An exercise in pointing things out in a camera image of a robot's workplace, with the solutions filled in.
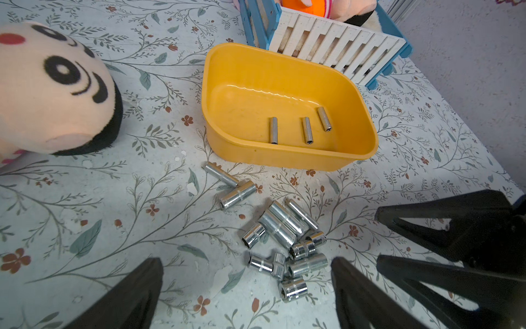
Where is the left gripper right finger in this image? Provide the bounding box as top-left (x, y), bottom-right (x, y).
top-left (331, 257), bottom-right (425, 329)

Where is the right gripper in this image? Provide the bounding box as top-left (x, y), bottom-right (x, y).
top-left (375, 190), bottom-right (525, 328)

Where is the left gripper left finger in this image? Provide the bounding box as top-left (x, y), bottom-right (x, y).
top-left (66, 258), bottom-right (164, 328)

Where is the slim long silver socket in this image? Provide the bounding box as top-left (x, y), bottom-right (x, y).
top-left (284, 198), bottom-right (319, 231)

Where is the yellow plastic storage box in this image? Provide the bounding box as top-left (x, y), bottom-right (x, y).
top-left (201, 43), bottom-right (379, 171)

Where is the long thick silver socket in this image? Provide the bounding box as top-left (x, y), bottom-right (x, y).
top-left (268, 201), bottom-right (308, 239)
top-left (258, 210), bottom-right (297, 249)

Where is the plush doll on table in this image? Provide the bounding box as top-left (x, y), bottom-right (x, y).
top-left (1, 22), bottom-right (123, 166)

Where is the white blue toy crib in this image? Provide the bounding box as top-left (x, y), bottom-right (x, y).
top-left (238, 1), bottom-right (413, 90)

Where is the plush doll in crib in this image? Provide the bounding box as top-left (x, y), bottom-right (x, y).
top-left (277, 0), bottom-right (378, 26)

